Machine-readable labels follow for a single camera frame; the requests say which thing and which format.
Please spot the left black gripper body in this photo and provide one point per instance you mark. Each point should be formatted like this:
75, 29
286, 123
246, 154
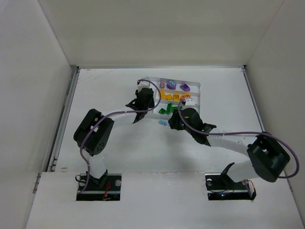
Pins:
145, 94

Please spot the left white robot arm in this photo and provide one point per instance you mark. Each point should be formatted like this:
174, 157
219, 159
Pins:
94, 131

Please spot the purple butterfly wing lego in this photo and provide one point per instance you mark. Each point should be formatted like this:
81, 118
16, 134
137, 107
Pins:
162, 84

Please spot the white divided sorting tray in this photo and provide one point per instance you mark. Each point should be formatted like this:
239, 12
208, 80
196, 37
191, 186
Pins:
160, 103

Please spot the green lego plate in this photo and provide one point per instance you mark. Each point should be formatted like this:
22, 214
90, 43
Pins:
169, 108

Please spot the purple round lego piece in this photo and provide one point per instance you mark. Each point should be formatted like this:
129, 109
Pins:
171, 85

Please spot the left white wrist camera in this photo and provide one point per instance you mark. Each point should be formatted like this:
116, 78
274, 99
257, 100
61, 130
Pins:
143, 83

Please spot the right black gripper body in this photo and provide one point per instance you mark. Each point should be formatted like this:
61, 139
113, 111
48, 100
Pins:
175, 121

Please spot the purple rounded lego brick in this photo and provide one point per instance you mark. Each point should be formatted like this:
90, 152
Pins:
185, 87

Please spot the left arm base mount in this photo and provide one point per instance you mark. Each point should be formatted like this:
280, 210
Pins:
106, 188

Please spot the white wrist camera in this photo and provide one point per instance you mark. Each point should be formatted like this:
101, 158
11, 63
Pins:
188, 103
143, 83

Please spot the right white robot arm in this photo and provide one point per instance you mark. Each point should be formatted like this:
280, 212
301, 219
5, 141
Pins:
267, 158

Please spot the small green lego brick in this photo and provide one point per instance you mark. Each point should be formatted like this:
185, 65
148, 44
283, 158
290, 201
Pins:
162, 111

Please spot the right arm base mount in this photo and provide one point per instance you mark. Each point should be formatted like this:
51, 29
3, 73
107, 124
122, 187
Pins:
221, 187

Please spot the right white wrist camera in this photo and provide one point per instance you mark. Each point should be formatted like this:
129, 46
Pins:
188, 103

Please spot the small yellow lego piece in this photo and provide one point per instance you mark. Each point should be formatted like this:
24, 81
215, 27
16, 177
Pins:
169, 97

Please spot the small yellow square lego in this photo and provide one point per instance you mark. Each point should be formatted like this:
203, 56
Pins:
176, 97

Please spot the yellow long lego brick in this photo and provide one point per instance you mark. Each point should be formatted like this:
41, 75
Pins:
164, 96

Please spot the yellow orange patterned lego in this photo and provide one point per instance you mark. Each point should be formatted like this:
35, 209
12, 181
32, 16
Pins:
185, 96

